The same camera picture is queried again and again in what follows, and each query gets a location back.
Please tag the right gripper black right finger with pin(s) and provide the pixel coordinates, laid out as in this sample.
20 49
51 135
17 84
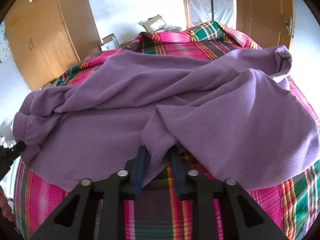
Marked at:
221 209

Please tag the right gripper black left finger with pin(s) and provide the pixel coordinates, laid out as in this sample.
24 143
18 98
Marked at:
75 217

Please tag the purple fleece garment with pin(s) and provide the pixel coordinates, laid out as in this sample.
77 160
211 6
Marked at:
235 115

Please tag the left human hand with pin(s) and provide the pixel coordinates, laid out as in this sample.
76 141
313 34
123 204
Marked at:
6 210

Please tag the wooden wardrobe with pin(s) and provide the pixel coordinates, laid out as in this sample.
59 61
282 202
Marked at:
47 37

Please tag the white cardboard box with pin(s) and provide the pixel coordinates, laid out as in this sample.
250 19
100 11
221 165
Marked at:
109 43

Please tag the brown cardboard box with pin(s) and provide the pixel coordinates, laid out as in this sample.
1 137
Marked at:
126 44

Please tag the open cardboard box with label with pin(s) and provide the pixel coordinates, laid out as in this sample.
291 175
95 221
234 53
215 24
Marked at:
153 24

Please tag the wooden door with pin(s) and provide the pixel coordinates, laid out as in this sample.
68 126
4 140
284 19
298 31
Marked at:
262 21

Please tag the plastic-wrapped framed panel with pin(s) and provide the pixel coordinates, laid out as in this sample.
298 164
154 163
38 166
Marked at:
199 11

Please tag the metal door handle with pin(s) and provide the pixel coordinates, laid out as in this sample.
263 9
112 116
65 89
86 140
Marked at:
288 24

